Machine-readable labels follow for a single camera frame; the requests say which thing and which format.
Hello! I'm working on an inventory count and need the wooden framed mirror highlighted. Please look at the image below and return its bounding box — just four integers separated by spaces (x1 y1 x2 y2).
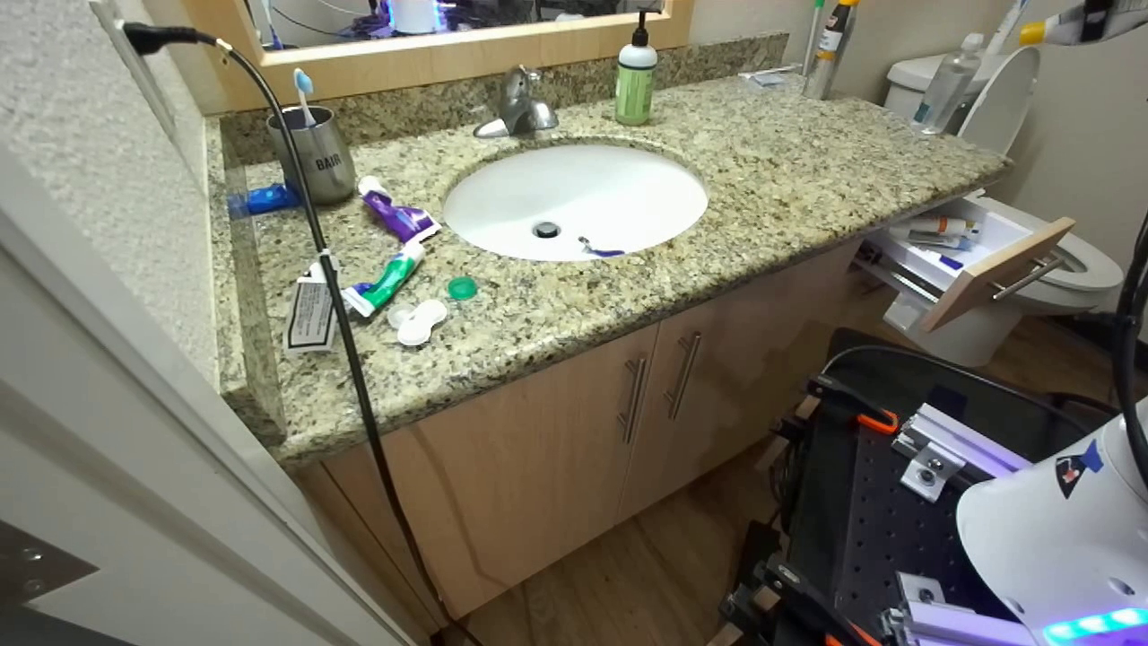
176 0 701 117

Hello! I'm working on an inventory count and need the clear plastic bottle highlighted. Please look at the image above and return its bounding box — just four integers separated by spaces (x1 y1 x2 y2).
912 31 991 137

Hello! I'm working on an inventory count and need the white contact lens case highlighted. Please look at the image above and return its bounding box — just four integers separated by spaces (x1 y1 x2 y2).
389 295 456 354

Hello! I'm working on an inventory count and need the green white toothpaste tube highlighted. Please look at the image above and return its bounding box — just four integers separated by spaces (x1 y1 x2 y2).
341 240 434 324

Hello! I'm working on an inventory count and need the light wooden vanity cabinet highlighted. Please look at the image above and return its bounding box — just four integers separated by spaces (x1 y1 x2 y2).
290 237 869 633

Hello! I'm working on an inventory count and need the grey metal cup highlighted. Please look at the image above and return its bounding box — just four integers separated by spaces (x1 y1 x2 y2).
265 101 362 208

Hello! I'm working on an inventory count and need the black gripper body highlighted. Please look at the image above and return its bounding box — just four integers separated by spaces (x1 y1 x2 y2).
1105 0 1148 35

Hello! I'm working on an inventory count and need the light wooden drawer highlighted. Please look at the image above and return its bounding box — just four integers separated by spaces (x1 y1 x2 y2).
854 191 1079 343

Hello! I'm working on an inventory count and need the small blue plastic item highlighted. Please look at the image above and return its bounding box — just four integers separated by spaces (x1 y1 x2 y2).
229 181 307 218

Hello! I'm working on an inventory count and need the black robot cart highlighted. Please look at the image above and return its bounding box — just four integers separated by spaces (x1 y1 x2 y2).
715 336 1121 646

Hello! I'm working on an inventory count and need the clear flat plastic wrapper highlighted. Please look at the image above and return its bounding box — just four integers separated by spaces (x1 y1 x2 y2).
736 62 806 96

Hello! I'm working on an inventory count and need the silver spray can orange cap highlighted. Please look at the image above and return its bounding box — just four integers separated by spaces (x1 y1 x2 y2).
799 0 864 106

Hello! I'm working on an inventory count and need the white blue toothbrush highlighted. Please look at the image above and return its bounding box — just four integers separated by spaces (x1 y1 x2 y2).
290 66 327 129

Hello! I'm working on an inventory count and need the metal cabinet door handle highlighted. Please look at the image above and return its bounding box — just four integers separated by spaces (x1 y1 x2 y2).
615 354 653 448
664 331 712 423

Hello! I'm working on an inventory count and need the chrome faucet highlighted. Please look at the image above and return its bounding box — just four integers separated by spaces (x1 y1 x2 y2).
475 66 565 144

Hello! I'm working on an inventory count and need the metal bar drawer handle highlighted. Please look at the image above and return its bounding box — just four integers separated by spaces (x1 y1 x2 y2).
986 248 1079 301

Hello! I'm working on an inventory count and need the purple toothpaste tube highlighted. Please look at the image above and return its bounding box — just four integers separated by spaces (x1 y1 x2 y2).
357 176 445 248

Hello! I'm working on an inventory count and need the green soap pump bottle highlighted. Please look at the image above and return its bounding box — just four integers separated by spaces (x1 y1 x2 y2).
615 8 664 129

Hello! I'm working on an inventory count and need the blue white tube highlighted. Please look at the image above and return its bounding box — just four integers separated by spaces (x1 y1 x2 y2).
906 216 981 255

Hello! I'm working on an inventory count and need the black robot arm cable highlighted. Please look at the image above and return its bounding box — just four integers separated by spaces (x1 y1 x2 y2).
1112 212 1148 487

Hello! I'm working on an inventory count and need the white door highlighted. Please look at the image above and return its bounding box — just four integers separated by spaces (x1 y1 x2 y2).
0 141 415 646

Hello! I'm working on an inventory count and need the black power cable with plug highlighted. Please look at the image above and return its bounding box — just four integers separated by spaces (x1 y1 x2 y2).
122 14 472 646

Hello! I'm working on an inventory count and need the white toilet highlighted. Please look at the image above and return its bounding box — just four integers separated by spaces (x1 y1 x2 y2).
884 42 1132 369

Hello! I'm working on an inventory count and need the white oval sink basin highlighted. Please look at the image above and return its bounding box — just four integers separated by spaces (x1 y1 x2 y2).
442 137 715 267

